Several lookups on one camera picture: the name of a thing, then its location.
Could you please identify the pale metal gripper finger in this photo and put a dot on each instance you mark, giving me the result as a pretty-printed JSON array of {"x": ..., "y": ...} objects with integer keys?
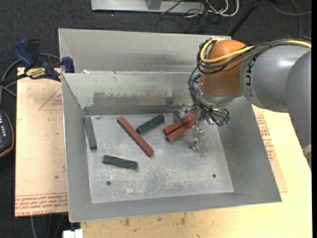
[
  {"x": 182, "y": 110},
  {"x": 197, "y": 137}
]

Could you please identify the red-brown flat block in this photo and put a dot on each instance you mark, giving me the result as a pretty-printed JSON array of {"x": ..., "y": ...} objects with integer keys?
[
  {"x": 135, "y": 136},
  {"x": 177, "y": 126},
  {"x": 178, "y": 134}
]

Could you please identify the dark green flat block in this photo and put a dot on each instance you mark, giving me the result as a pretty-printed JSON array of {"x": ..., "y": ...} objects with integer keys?
[
  {"x": 150, "y": 123},
  {"x": 120, "y": 162},
  {"x": 90, "y": 133}
]

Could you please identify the grey metal bin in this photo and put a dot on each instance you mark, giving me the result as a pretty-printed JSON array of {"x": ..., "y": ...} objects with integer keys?
[{"x": 161, "y": 177}]

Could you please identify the brown cardboard board, red print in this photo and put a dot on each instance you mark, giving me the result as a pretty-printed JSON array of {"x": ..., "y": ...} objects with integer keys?
[{"x": 39, "y": 145}]

